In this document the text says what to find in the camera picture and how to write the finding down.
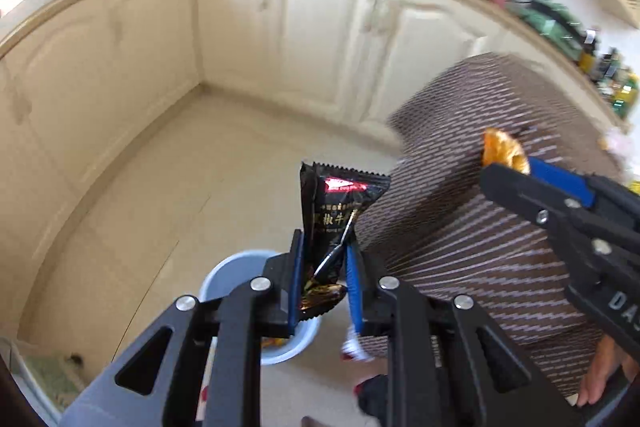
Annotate cream lower kitchen cabinets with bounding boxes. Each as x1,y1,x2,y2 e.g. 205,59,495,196
0,0,626,325

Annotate clear plastic bag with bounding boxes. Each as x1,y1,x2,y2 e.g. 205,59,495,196
599,129,633,158

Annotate person's right hand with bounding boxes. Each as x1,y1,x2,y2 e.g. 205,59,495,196
576,334,633,409

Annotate large brown sauce bottle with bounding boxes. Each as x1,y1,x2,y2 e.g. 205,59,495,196
579,28,602,74

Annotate orange snack packet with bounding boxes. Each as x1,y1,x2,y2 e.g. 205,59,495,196
480,128,531,174

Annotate green bottle yellow label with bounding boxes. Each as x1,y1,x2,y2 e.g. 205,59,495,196
612,76,640,118

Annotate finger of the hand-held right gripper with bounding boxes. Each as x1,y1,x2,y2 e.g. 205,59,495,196
480,162,617,269
527,157,640,229

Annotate brown polka dot tablecloth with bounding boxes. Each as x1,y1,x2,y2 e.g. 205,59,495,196
355,52,632,399

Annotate red white shoe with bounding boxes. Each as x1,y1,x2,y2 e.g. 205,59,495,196
341,327,374,363

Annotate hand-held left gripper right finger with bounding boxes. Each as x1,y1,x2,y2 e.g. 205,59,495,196
346,241,576,427

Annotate green multi cooker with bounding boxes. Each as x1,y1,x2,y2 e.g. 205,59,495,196
519,0,584,54

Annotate pale blue trash bin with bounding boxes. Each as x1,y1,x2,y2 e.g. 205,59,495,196
198,249,321,367

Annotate black snack wrapper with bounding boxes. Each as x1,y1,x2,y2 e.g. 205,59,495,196
299,161,392,321

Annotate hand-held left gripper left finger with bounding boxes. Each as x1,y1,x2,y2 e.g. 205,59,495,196
60,229,306,427

